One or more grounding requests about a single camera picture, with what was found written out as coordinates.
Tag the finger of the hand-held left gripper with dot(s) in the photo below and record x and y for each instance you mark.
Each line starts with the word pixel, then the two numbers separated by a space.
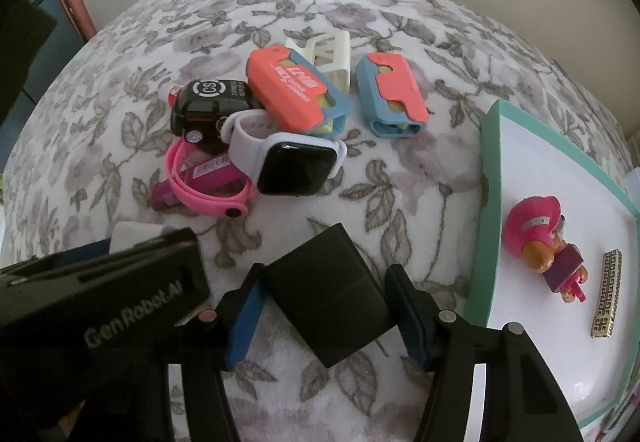
pixel 165 247

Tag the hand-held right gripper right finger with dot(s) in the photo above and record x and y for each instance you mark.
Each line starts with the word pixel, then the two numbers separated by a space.
pixel 411 317

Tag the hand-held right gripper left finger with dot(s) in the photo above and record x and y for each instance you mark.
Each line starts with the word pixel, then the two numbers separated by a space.
pixel 244 322

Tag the black rectangular box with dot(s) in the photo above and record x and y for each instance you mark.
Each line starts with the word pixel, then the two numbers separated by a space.
pixel 330 292

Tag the magenta plastic stick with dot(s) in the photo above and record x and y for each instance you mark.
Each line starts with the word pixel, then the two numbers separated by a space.
pixel 210 169

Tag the white smartwatch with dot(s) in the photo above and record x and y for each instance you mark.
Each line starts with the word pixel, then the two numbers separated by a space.
pixel 292 164

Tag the teal white tray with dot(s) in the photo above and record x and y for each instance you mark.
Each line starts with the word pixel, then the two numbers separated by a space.
pixel 540 172

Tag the plain coral blue case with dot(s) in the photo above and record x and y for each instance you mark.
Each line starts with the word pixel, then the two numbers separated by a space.
pixel 392 94

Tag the white flat object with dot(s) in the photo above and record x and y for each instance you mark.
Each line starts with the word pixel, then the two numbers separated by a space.
pixel 132 237

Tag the pink watch band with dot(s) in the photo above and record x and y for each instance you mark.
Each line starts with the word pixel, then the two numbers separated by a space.
pixel 200 199

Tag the pink toy figure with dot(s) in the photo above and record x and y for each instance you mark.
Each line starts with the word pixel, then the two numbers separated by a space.
pixel 537 237

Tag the black smartwatch box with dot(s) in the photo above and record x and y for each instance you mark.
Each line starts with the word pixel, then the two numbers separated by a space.
pixel 215 104

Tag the floral blanket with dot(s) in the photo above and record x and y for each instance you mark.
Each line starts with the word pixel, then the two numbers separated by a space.
pixel 150 72

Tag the gold patterned bar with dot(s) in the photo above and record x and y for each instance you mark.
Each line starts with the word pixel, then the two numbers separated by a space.
pixel 607 294

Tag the coral blue case with print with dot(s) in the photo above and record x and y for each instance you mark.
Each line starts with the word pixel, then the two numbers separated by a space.
pixel 295 84

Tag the colourful printed item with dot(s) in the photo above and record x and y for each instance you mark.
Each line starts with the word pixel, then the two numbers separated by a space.
pixel 617 414

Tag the pink pole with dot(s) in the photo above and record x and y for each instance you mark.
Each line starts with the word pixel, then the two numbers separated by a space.
pixel 77 7

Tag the white plastic holder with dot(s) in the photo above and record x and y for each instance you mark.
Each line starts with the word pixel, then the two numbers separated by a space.
pixel 336 57

